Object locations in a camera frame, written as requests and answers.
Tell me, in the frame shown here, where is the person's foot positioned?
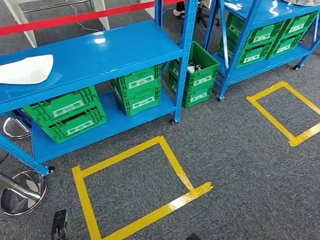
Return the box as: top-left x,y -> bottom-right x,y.
173,1 -> 186,18

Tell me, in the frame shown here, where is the red barrier belt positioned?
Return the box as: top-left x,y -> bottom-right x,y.
0,0 -> 181,37

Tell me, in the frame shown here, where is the chrome stanchion post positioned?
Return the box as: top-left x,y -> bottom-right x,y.
0,170 -> 48,217

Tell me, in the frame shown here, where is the yellow floor tape square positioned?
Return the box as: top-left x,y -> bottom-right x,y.
71,135 -> 214,240

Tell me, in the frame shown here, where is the white floor cable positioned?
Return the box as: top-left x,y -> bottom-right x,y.
65,0 -> 101,33

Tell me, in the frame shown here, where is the white plastic car part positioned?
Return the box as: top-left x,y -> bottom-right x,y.
0,54 -> 54,85

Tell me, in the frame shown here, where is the blue metal shelf rack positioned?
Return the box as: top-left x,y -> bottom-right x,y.
203,0 -> 320,102
0,0 -> 199,177

